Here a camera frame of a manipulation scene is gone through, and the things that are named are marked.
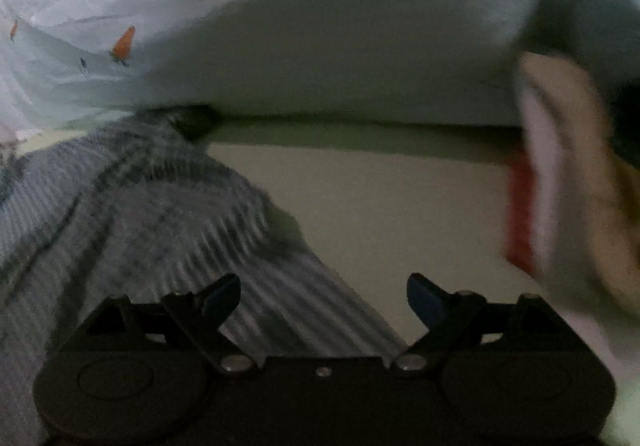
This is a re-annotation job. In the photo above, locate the grey plaid shirt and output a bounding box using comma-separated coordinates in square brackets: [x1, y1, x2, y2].
[0, 108, 408, 446]

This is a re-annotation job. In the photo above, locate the beige folded garment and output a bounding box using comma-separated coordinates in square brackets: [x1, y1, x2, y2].
[515, 51, 640, 319]

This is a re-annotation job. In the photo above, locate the white folded garment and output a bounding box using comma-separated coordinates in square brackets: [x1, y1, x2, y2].
[517, 71, 606, 307]

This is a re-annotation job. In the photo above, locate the dark teal folded garment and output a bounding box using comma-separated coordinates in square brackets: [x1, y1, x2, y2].
[517, 0, 640, 167]

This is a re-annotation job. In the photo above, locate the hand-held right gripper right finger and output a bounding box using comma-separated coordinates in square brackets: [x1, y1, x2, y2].
[388, 272, 585, 376]

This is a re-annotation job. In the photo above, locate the red folded garment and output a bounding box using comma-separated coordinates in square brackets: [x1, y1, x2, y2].
[504, 146, 540, 277]

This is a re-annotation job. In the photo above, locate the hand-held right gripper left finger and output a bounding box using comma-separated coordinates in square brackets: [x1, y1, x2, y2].
[60, 273, 265, 378]

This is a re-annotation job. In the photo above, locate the green checked bed sheet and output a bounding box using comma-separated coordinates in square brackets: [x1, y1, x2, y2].
[10, 118, 640, 446]

